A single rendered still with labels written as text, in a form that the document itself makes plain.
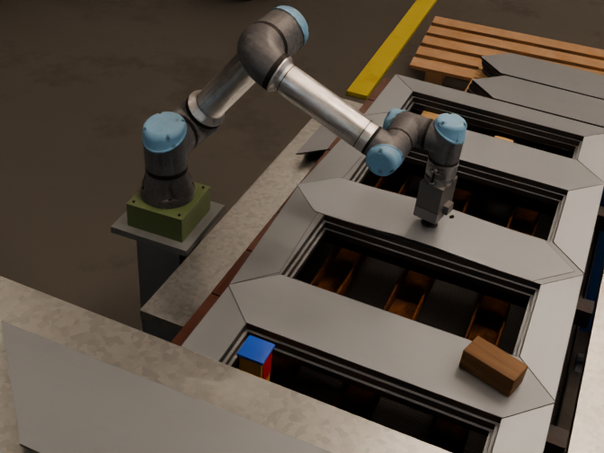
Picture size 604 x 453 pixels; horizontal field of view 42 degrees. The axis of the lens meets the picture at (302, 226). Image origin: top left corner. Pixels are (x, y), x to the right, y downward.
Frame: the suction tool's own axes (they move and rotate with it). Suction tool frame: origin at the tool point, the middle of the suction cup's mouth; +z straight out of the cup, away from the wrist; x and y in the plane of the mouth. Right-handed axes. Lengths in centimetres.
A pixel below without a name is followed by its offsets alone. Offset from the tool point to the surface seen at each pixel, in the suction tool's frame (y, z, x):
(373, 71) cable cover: 220, 84, 135
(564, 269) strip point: 6.5, -0.5, -34.3
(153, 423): -101, -21, 0
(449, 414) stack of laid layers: -49, 3, -31
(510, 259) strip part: 1.2, -0.5, -22.3
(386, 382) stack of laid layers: -51, 1, -17
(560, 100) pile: 95, 1, -1
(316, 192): -7.2, -0.4, 30.1
